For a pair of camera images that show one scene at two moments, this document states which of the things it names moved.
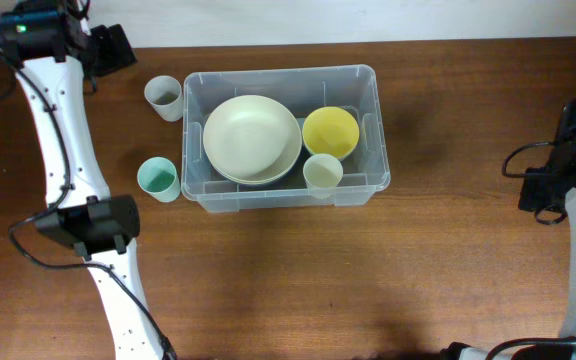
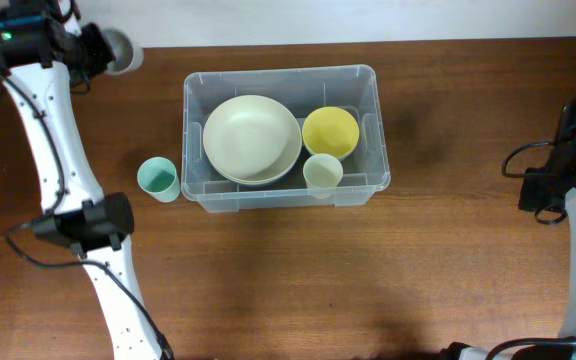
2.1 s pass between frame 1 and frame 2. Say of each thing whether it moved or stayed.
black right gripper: stayed
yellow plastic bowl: stayed
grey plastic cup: moved
